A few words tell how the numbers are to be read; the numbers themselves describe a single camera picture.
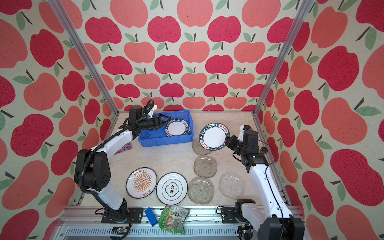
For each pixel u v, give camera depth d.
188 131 1.05
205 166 0.92
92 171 0.47
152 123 0.78
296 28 0.77
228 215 0.73
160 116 0.78
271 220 0.39
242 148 0.66
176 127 1.08
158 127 0.78
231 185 0.84
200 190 0.82
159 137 1.06
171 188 0.82
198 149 0.99
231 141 0.70
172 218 0.72
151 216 0.74
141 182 0.85
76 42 0.81
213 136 0.86
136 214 0.75
